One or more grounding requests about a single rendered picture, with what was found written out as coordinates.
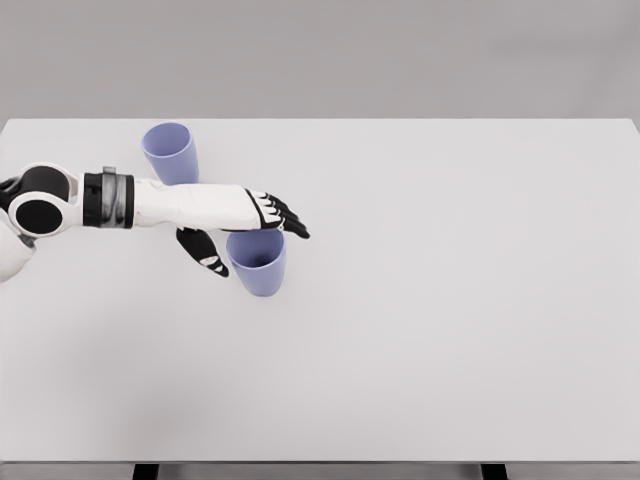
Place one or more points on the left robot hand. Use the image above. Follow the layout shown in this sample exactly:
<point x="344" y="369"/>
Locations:
<point x="225" y="207"/>

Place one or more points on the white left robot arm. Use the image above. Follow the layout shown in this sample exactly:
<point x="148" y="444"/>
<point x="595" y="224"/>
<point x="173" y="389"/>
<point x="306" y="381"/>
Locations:
<point x="105" y="200"/>

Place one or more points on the lavender plastic cup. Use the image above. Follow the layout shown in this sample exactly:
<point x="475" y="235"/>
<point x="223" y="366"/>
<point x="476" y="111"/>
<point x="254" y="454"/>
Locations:
<point x="260" y="265"/>
<point x="171" y="152"/>

